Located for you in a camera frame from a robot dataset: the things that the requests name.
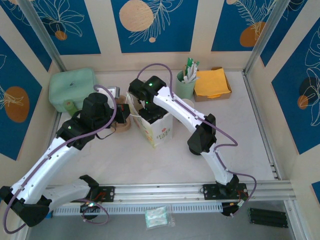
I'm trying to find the clear bag green white contents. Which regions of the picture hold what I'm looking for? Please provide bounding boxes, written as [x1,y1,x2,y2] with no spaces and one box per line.
[144,205,176,230]

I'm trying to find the cardboard napkin box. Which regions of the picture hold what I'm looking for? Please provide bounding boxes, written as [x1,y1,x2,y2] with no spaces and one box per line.
[192,66,233,103]

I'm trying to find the black ribbed rack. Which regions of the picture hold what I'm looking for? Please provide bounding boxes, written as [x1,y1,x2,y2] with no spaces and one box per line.
[247,207,289,229]

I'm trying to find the small green bottle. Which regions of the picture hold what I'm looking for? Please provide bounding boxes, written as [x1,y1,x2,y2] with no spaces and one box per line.
[63,99,77,117]

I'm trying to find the white paper takeout bag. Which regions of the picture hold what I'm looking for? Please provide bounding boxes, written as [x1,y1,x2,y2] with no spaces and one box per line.
[124,91,174,149]

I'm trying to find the aluminium mounting rail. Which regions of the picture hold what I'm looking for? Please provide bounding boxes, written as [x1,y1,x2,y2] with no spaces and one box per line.
[21,181,293,207]

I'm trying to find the brown pulp cup carrier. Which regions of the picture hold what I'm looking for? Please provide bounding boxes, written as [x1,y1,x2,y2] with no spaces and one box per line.
[111,94,131,134]

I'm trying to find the aluminium frame post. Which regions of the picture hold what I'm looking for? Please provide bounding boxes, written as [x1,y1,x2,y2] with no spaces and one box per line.
[243,0,292,75]
[18,0,67,73]

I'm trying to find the small green-lit circuit board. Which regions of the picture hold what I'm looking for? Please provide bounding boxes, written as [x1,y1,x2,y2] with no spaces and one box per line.
[234,198,248,211]
[79,201,101,213]

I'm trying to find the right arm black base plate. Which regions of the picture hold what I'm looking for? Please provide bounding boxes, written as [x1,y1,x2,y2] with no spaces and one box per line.
[201,183,248,201]

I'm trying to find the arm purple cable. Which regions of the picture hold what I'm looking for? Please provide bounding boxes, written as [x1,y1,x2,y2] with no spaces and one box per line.
[136,62,257,218]
[3,84,118,235]

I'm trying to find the green white stick sachet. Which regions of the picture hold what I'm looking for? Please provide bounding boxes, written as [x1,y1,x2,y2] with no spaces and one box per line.
[191,61,201,77]
[186,57,195,76]

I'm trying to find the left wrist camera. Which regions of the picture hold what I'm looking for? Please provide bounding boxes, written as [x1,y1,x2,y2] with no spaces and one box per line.
[106,86,121,100]

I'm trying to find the yellow paper napkins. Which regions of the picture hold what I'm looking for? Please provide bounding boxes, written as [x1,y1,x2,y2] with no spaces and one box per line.
[194,67,231,99]

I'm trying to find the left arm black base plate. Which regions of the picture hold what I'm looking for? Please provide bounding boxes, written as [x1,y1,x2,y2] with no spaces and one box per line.
[69,186,116,203]

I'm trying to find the mint green holder cup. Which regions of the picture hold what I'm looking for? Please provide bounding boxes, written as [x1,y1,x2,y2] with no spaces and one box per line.
[174,70,197,100]

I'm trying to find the mint green lunch box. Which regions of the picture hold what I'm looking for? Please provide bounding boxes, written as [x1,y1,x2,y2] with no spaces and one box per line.
[48,67,97,113]

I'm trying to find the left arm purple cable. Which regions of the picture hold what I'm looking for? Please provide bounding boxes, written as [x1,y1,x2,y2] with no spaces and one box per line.
[3,84,118,235]

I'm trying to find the white slotted cable duct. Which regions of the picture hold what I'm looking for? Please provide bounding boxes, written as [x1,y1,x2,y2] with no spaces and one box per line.
[52,202,223,216]

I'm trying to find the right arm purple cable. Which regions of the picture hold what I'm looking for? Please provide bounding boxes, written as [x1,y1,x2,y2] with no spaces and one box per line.
[136,62,257,218]

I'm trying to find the white paper-wrapped straw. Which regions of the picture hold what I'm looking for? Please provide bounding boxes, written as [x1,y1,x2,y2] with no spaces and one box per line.
[182,73,201,84]

